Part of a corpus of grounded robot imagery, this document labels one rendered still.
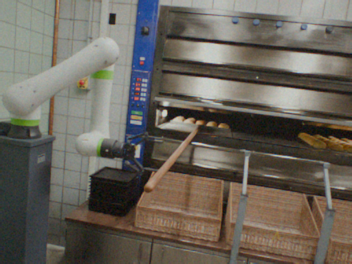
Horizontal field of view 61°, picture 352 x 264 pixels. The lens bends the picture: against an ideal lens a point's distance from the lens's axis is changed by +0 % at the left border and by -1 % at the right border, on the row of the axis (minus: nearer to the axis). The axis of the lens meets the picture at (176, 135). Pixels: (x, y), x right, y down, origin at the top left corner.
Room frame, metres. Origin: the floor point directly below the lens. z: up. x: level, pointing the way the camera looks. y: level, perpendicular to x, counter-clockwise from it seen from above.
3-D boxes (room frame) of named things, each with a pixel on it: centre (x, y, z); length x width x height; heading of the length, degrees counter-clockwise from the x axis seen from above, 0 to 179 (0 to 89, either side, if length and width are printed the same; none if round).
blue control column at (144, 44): (3.31, 0.18, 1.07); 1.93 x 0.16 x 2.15; 172
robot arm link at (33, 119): (1.39, 0.71, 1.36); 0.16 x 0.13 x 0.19; 19
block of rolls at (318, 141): (2.58, -1.36, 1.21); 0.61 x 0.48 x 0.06; 172
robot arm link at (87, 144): (1.39, 0.39, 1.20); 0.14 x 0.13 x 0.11; 81
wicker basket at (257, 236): (1.97, -0.70, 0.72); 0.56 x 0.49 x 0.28; 83
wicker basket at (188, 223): (2.05, -0.10, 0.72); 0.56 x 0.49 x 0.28; 83
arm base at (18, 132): (1.41, 0.77, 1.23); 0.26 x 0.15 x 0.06; 82
